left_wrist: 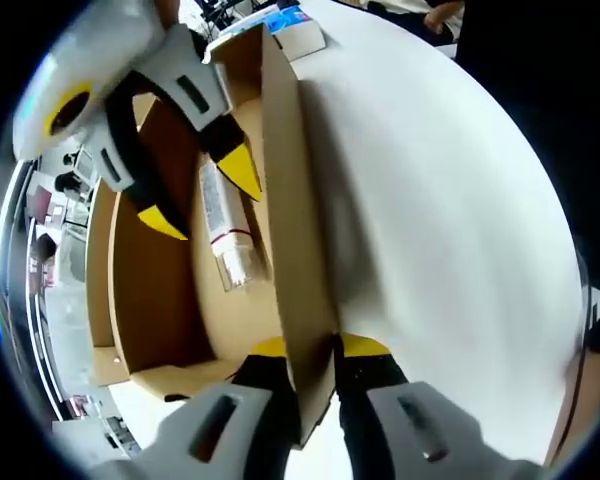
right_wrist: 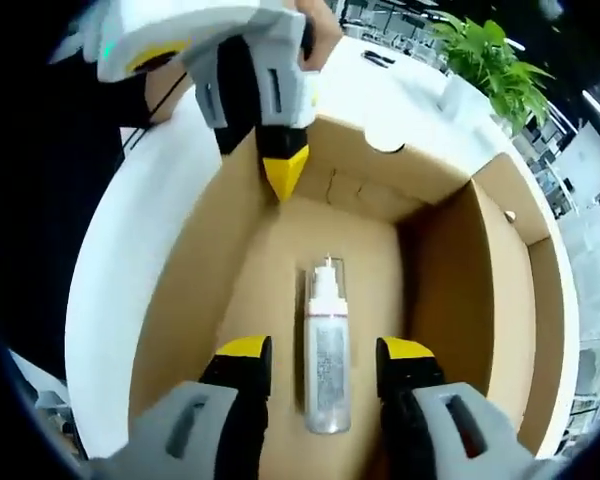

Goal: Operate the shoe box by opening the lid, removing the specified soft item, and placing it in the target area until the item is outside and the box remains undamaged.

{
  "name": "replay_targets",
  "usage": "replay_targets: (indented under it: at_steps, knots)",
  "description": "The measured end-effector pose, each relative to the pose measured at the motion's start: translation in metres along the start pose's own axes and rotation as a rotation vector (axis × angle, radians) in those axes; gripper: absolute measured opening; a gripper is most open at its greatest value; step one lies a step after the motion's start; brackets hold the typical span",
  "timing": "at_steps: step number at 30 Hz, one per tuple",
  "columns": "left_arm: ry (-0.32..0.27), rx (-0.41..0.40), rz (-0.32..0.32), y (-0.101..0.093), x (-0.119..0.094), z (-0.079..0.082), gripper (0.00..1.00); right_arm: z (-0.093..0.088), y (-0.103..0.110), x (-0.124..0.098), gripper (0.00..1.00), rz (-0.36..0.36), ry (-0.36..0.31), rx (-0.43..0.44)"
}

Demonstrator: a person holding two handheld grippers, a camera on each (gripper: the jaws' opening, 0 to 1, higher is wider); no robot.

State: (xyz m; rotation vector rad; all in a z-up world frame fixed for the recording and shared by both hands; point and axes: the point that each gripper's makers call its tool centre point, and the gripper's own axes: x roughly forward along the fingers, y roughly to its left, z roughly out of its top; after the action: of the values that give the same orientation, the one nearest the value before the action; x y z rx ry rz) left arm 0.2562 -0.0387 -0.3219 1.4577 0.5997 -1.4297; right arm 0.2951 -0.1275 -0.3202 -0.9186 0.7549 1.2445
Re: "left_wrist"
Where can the brown cardboard shoe box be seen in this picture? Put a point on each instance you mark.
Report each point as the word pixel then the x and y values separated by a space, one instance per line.
pixel 305 200

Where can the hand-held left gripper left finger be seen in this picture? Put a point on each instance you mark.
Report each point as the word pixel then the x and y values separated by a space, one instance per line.
pixel 180 440

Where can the person's black shirt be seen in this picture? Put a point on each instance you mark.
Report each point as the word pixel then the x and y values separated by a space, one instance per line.
pixel 555 125

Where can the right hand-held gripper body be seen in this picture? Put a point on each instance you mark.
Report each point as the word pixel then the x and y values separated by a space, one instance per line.
pixel 100 45

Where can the white tube in clear wrap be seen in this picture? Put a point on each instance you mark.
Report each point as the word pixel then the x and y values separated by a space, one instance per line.
pixel 225 215

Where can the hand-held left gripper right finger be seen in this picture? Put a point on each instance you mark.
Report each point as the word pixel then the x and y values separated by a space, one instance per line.
pixel 470 440

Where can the blue tissue box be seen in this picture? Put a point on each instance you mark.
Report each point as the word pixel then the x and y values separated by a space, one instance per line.
pixel 300 42

